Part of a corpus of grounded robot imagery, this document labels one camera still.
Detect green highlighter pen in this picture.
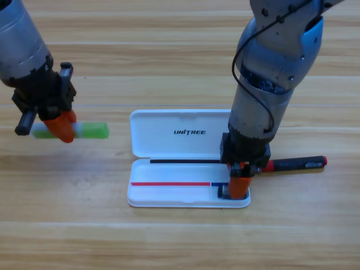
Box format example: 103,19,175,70
30,122,110,140

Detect red and black marker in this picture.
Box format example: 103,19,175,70
260,155,328,173

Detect black eraser with white print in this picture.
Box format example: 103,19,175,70
216,185,231,199

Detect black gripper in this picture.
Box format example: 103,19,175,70
11,62,78,143
219,132,271,199

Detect white Unitree pencil case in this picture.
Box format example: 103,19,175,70
127,109,251,209

